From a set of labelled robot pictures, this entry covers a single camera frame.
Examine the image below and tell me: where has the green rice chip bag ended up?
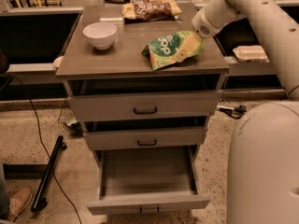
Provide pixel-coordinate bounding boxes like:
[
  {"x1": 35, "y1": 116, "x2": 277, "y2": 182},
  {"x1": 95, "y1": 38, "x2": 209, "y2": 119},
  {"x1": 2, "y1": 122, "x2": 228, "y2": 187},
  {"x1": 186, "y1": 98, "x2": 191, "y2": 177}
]
[{"x1": 142, "y1": 31, "x2": 204, "y2": 70}]

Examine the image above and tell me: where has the brown chip bag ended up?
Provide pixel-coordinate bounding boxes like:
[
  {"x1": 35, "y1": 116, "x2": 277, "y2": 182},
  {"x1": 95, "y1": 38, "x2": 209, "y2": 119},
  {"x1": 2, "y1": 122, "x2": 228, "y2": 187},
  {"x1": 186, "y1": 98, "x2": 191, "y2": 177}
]
[{"x1": 122, "y1": 0, "x2": 182, "y2": 21}]

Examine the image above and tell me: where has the black cable on floor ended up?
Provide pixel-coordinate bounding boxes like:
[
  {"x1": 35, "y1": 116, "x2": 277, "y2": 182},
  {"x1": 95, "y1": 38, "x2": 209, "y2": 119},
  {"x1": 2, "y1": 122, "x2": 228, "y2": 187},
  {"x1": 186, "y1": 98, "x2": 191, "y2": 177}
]
[{"x1": 0, "y1": 73, "x2": 83, "y2": 224}]

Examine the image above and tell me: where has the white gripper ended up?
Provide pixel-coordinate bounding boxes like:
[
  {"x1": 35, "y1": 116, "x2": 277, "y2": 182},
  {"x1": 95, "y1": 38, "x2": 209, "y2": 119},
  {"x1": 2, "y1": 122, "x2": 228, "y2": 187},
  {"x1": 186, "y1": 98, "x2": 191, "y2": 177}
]
[{"x1": 176, "y1": 7, "x2": 222, "y2": 62}]

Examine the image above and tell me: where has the white bowl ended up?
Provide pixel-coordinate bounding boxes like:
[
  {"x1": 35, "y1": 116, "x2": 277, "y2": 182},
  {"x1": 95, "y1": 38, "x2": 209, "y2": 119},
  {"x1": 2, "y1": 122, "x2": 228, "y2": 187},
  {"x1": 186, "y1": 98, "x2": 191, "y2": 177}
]
[{"x1": 83, "y1": 22, "x2": 117, "y2": 49}]

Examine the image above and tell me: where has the black stand leg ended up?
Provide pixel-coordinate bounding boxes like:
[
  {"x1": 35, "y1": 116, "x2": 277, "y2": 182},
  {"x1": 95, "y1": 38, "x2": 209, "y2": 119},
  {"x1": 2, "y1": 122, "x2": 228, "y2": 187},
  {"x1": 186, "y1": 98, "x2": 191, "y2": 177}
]
[{"x1": 31, "y1": 135, "x2": 65, "y2": 213}]

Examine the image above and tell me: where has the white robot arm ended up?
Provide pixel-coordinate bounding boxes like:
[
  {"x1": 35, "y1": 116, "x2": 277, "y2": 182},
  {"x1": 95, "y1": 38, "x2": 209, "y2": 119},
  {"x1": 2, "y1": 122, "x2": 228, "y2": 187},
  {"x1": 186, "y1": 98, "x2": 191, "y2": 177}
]
[{"x1": 192, "y1": 0, "x2": 299, "y2": 224}]

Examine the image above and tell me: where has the wire mesh basket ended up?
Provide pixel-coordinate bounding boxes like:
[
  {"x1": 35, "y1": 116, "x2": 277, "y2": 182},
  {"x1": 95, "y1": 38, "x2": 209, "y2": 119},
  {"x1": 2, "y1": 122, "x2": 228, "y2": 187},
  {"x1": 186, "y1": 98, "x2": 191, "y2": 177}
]
[{"x1": 58, "y1": 108, "x2": 83, "y2": 136}]

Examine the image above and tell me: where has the top drawer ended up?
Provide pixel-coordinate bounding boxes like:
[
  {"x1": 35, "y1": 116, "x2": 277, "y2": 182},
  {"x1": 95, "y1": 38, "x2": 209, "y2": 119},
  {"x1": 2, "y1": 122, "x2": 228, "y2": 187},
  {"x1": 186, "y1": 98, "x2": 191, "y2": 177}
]
[{"x1": 68, "y1": 74, "x2": 220, "y2": 121}]

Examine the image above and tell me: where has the middle drawer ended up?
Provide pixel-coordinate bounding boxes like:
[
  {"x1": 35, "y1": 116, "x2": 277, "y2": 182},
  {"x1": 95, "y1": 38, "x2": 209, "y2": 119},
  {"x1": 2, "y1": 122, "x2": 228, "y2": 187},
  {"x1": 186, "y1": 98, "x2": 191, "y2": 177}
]
[{"x1": 84, "y1": 116, "x2": 206, "y2": 150}]

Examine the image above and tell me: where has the black tool on floor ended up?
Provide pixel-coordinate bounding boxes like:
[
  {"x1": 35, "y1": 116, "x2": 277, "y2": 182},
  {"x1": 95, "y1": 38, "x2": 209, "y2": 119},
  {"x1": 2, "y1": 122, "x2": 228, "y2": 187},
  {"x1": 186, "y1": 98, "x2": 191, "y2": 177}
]
[{"x1": 217, "y1": 105, "x2": 247, "y2": 119}]

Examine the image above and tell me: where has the brown shoe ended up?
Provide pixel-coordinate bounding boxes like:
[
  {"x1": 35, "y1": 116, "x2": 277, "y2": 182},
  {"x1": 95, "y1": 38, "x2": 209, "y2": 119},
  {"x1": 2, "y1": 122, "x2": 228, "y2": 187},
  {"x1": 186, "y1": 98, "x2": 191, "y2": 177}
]
[{"x1": 7, "y1": 187, "x2": 33, "y2": 222}]

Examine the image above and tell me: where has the drawer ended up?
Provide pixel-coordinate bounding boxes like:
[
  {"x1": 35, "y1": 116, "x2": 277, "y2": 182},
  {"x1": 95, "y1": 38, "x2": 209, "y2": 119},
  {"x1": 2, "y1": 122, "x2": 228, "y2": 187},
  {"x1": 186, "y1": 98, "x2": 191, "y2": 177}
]
[
  {"x1": 68, "y1": 74, "x2": 220, "y2": 121},
  {"x1": 84, "y1": 116, "x2": 206, "y2": 150},
  {"x1": 87, "y1": 147, "x2": 209, "y2": 215}
]

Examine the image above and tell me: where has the bottom drawer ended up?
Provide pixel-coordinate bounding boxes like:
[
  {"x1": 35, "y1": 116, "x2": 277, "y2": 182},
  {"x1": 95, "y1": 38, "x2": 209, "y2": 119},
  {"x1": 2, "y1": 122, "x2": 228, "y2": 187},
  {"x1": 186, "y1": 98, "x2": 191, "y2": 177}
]
[{"x1": 87, "y1": 147, "x2": 209, "y2": 215}]

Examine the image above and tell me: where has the grey drawer cabinet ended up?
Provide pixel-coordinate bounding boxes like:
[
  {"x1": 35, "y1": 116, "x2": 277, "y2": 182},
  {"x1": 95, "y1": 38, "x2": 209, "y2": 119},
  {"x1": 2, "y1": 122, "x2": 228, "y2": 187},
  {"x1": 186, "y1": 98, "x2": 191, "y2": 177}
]
[{"x1": 55, "y1": 2, "x2": 231, "y2": 173}]

